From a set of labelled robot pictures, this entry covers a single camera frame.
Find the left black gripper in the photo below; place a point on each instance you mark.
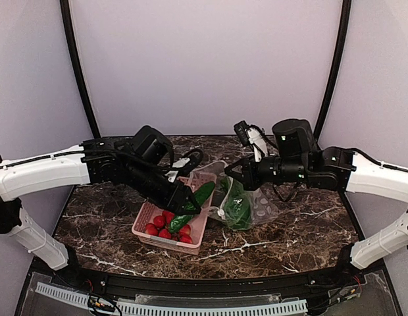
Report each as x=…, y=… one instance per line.
x=177, y=198

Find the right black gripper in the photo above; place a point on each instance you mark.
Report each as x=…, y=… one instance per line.
x=247, y=173

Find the dark green toy cucumber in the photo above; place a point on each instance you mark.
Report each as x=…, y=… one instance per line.
x=200, y=196

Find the toy bok choy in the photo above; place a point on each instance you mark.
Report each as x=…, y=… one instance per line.
x=236, y=207

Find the clear zip top bag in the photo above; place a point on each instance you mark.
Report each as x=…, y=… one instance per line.
x=262, y=210

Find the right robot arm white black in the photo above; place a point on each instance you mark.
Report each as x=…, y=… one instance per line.
x=295, y=157

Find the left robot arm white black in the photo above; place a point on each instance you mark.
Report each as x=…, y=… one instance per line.
x=145, y=162

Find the red toy strawberry bunch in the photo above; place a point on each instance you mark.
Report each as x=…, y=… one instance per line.
x=158, y=226

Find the pink plastic basket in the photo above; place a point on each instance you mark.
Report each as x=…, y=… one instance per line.
x=146, y=215

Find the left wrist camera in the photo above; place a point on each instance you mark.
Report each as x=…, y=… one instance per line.
x=188, y=162

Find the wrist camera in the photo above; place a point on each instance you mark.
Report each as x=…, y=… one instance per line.
x=188, y=162
x=252, y=136

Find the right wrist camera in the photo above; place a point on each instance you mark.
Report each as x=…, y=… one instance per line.
x=252, y=136

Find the black front frame rail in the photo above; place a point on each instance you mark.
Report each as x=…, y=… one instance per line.
x=166, y=273

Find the white slotted cable duct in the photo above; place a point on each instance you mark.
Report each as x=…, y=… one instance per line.
x=159, y=305

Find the black frame post right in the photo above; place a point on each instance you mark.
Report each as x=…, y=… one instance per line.
x=335, y=67

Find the black frame post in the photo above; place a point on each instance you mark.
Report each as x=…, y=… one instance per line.
x=335, y=67
x=77, y=67

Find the black frame post left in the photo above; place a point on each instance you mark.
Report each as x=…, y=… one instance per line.
x=77, y=67

